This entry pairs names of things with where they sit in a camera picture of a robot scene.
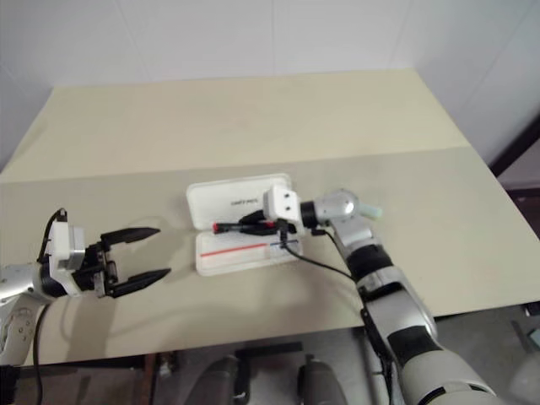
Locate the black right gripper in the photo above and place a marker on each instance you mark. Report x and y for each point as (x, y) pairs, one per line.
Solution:
(270, 225)

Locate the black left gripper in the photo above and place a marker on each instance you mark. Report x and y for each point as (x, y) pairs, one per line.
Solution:
(95, 270)

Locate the black marker with red cap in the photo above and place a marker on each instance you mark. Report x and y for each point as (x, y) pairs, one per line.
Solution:
(225, 227)

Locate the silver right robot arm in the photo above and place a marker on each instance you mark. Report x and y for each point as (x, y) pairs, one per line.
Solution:
(405, 312)

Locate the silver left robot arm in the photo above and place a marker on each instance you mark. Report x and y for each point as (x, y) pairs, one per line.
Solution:
(17, 287)

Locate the white plastic pencil case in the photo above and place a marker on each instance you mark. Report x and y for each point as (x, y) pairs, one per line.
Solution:
(236, 202)

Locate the pale green capped marker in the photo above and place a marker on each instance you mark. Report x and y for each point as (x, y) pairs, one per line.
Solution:
(373, 212)

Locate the thin red pen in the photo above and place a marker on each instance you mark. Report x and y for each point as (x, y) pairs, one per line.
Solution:
(236, 252)

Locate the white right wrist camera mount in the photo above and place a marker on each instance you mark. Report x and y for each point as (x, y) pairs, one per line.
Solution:
(282, 204)

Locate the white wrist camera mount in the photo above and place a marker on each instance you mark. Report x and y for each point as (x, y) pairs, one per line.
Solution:
(63, 244)
(282, 204)

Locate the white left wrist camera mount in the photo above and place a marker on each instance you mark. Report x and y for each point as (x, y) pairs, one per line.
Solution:
(63, 244)

